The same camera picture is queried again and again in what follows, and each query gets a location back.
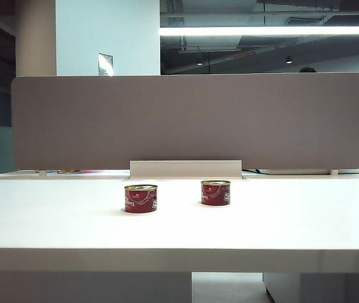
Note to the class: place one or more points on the red tomato can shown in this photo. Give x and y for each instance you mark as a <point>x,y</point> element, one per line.
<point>138,202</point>
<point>214,197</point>

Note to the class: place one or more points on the grey desk divider panel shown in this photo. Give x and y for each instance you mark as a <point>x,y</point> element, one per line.
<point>185,120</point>

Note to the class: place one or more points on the orange brown small object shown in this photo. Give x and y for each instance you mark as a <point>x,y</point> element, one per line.
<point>68,171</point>

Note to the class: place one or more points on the white flat desktop device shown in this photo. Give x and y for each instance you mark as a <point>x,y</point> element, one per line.
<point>308,171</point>

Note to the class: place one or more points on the black pendant lamp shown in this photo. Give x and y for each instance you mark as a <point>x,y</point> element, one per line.
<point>289,60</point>

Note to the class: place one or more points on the long ceiling light strip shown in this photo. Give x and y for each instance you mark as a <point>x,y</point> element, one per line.
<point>261,31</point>

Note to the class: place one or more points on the dark-haired person head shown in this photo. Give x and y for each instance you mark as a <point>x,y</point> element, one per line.
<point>308,70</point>

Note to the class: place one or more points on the white desk support panel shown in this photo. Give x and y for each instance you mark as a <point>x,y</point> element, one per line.
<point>87,288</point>

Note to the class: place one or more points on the framed wall notice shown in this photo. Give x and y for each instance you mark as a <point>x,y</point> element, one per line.
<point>105,64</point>

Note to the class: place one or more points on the white divider bracket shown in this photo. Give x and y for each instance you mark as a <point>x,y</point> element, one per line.
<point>42,173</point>
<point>334,172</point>

